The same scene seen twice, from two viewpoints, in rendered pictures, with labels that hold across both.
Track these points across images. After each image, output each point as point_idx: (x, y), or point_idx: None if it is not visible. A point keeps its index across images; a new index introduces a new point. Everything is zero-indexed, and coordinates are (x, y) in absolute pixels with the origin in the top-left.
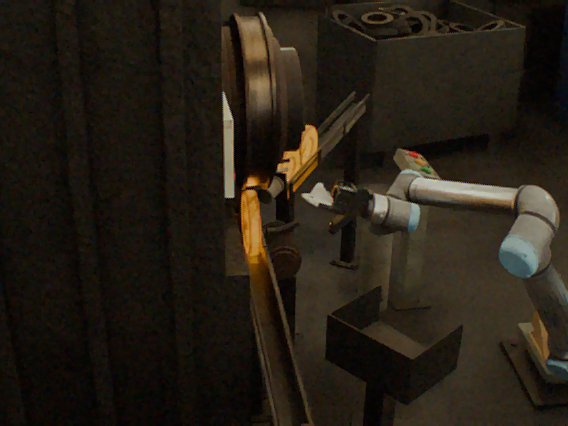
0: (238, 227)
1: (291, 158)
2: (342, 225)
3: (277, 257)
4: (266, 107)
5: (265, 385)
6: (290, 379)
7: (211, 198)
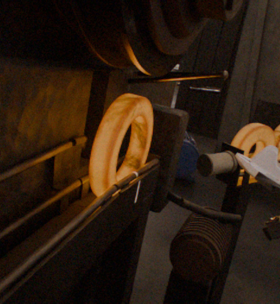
0: None
1: (261, 143)
2: None
3: (187, 244)
4: None
5: None
6: None
7: None
